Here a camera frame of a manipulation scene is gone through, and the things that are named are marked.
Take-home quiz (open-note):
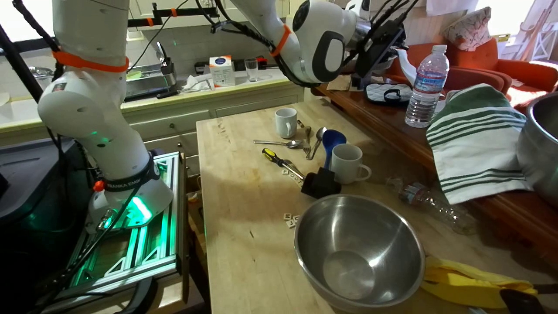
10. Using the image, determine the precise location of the silver metal bowl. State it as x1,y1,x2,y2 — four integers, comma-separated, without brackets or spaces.
294,194,426,313

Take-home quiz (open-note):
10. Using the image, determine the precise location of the white cloth strip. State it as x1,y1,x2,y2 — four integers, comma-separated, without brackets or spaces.
395,48,420,88

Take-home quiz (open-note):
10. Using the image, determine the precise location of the quilted pot holder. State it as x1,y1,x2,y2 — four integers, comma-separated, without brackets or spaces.
365,82,413,106

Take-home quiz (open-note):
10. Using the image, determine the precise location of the clear plastic water bottle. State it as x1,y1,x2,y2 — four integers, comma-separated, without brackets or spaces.
405,44,450,129

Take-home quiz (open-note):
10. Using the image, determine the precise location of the brown wooden table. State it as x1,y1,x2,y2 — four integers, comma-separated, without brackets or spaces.
311,82,558,266

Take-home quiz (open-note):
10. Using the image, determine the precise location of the patterned pillow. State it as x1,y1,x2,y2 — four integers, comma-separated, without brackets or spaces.
443,6,493,52

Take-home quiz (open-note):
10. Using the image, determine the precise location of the blue plastic ladle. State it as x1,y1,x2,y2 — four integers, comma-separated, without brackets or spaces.
322,129,348,171

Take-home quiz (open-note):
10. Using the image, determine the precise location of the silver spoon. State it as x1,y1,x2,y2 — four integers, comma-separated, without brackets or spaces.
253,139,305,150
306,126,328,161

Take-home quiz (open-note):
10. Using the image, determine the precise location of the small white mug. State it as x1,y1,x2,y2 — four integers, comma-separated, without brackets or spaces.
275,107,299,140

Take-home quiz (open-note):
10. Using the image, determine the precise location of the silver fork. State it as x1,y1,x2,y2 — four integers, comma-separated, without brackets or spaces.
297,119,313,158

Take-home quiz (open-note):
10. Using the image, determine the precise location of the large white mug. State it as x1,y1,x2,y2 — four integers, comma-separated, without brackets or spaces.
330,143,372,185

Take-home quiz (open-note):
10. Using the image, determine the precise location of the clear drinking glass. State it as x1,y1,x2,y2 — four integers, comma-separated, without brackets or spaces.
244,58,260,83

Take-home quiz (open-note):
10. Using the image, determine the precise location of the white towel with green stripes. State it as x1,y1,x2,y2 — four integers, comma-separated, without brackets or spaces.
425,83,533,205

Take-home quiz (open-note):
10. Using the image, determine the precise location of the black block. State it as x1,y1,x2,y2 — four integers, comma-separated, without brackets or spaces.
300,167,342,200

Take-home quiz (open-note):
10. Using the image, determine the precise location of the orange armchair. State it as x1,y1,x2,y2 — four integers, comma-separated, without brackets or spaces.
387,38,558,107

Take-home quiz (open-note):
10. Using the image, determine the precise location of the yellow and black screwdriver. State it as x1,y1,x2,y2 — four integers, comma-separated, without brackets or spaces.
262,148,306,181

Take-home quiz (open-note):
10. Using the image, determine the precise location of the white carton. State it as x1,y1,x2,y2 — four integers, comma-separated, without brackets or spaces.
209,55,236,88

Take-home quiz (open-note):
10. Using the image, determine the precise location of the crushed clear plastic bottle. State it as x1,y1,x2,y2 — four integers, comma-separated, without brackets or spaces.
385,176,479,236

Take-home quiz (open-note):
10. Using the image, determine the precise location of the crumpled white paper towel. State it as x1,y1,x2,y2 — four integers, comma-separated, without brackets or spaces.
180,73,215,93

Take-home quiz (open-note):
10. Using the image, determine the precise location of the large silver pot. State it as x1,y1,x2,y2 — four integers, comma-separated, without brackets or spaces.
516,92,558,208

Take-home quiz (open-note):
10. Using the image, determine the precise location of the yellow cloth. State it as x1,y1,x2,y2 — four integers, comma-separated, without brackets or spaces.
420,256,539,310

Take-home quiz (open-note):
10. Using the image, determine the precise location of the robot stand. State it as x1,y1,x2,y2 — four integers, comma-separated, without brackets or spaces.
41,150,189,314

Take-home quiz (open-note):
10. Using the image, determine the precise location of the dark grey storage bin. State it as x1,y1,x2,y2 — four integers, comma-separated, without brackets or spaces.
0,137,90,225

